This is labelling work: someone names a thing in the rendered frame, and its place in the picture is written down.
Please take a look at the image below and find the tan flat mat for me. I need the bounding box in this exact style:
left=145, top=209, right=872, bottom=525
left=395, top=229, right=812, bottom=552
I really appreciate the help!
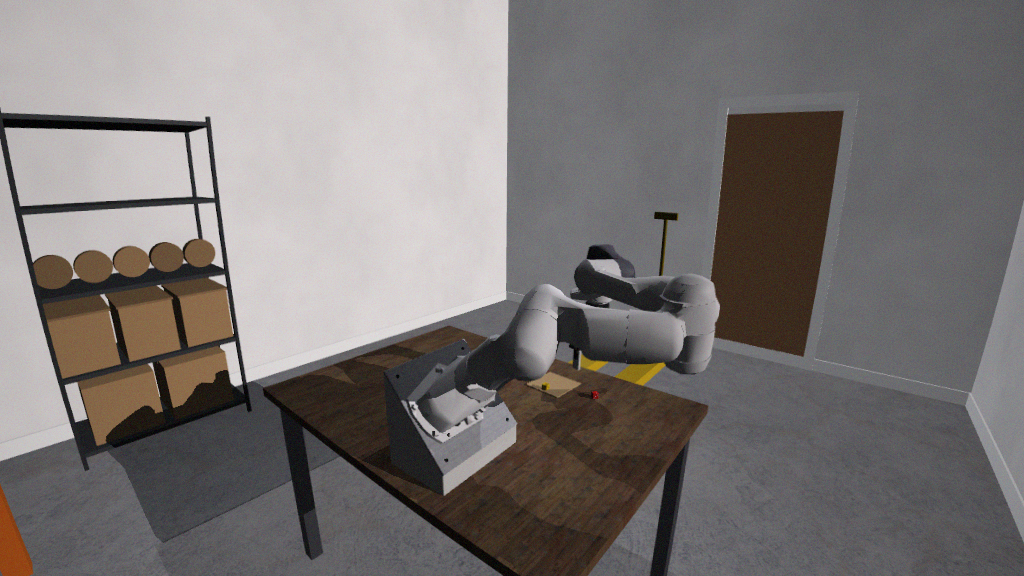
left=526, top=372, right=581, bottom=398

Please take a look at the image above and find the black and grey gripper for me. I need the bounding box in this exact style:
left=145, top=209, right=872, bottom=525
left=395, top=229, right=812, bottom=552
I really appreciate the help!
left=569, top=301, right=609, bottom=370

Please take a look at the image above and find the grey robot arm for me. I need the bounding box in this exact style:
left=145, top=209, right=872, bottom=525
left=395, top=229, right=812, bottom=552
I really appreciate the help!
left=407, top=244, right=720, bottom=444

